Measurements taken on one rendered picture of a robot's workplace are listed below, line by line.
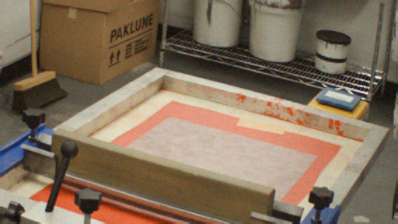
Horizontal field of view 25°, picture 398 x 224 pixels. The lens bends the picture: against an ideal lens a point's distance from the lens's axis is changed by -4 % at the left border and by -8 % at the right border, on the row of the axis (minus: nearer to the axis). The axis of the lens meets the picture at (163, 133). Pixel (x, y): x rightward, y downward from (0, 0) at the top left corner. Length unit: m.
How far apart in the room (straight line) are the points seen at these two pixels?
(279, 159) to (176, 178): 0.39
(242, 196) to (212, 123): 0.52
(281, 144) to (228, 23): 3.20
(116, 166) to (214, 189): 0.18
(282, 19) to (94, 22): 0.99
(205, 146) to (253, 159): 0.10
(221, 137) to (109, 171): 0.41
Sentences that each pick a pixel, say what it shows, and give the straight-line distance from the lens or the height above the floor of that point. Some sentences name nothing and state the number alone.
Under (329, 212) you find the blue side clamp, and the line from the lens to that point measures 1.62.
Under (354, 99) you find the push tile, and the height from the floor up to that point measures 0.97.
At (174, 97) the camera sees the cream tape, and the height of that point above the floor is 0.95.
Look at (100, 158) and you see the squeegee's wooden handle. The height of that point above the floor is 1.04.
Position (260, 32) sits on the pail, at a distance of 5.04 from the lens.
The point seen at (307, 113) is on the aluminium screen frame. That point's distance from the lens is 2.08.
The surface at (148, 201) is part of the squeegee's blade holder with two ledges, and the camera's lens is 1.60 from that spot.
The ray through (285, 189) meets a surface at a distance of 1.79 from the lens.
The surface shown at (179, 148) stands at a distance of 1.90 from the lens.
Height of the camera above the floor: 1.72
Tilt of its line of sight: 23 degrees down
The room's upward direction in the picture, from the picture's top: 6 degrees clockwise
